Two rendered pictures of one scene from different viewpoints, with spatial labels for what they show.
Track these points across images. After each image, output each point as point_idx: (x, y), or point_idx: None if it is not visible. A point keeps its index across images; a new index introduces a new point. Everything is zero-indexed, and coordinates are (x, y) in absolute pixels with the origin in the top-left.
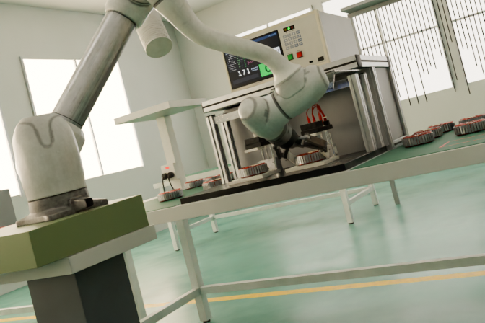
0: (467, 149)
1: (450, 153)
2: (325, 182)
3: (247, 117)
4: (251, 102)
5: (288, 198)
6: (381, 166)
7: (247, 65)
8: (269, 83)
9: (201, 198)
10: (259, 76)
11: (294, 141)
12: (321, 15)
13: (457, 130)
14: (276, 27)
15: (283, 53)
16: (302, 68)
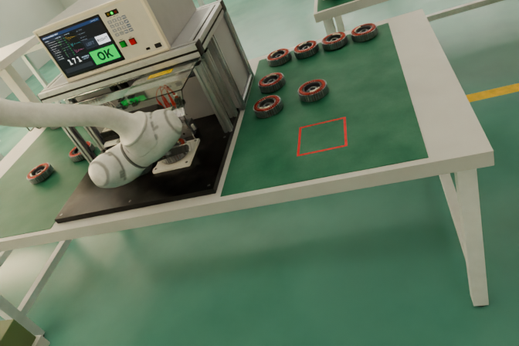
0: (329, 182)
1: (314, 186)
2: (199, 209)
3: (103, 185)
4: (101, 170)
5: (166, 222)
6: (250, 196)
7: (76, 53)
8: (108, 75)
9: (76, 218)
10: (93, 64)
11: (156, 163)
12: None
13: (303, 99)
14: (96, 11)
15: (113, 40)
16: (148, 122)
